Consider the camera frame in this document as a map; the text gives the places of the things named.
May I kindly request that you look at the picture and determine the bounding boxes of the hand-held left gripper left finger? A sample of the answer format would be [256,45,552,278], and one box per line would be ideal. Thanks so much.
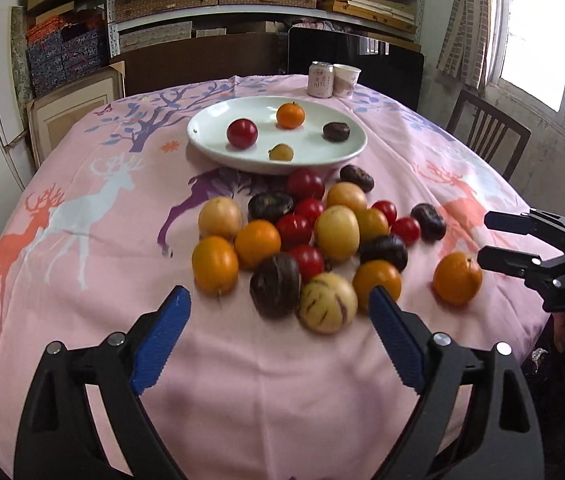
[14,285,193,480]

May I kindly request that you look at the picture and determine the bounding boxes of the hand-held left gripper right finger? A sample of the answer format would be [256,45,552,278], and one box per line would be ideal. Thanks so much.
[368,285,545,480]

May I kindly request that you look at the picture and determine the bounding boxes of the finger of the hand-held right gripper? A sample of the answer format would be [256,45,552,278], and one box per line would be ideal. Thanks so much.
[477,246,565,291]
[485,209,565,241]

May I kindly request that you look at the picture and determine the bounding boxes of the striped yellow pepino melon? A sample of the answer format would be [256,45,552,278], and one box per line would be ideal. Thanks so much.
[296,272,358,335]

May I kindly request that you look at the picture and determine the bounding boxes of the yellow round fruit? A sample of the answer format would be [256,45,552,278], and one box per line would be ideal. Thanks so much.
[326,181,368,212]
[355,208,389,243]
[198,197,244,241]

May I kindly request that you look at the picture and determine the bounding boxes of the plain yellow pepino melon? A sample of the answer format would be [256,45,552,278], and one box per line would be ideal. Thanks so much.
[315,205,361,262]

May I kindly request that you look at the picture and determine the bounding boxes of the white oval plate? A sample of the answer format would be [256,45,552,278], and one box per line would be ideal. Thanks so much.
[187,96,368,176]

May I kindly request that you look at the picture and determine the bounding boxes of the pink deer print tablecloth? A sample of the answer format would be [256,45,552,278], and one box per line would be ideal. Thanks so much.
[0,74,565,480]

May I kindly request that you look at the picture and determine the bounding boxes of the dark wooden chair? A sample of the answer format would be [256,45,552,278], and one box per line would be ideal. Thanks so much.
[446,89,532,181]

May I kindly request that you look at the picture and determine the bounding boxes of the black glossy panel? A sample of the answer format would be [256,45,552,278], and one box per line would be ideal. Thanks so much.
[287,27,424,111]

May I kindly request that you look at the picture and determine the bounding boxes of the white framed window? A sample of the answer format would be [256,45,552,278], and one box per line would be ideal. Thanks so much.
[487,0,565,146]

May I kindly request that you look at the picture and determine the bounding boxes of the checked beige curtain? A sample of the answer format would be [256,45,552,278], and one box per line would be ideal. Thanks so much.
[436,0,498,88]

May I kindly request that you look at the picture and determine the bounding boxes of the white paper cup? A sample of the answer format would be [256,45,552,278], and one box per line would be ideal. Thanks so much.
[332,64,362,99]

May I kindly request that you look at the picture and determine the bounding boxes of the pink drink can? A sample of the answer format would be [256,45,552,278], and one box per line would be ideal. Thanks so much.
[307,61,335,98]

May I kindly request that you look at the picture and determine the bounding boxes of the small tangerine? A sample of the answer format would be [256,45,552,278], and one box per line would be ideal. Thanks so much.
[276,102,306,129]

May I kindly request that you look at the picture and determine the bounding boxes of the stack of wooden flat boxes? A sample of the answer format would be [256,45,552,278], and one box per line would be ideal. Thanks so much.
[322,0,419,36]

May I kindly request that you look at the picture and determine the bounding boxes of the dark brown wooden board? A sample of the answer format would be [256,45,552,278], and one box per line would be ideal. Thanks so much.
[123,34,288,97]

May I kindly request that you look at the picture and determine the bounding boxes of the white door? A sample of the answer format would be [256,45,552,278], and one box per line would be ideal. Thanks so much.
[0,7,30,191]

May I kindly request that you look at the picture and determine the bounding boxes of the stack of blue patterned boxes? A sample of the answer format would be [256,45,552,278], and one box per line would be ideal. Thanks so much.
[25,15,108,98]

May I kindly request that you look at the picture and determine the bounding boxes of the row of grey woven boxes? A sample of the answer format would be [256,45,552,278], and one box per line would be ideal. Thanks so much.
[119,21,228,53]

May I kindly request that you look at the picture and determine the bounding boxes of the white metal shelf rack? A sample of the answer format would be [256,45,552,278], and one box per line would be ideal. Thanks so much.
[106,0,425,56]

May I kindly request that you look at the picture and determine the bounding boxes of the beige picture frame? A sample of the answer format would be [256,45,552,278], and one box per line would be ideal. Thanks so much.
[26,61,126,168]

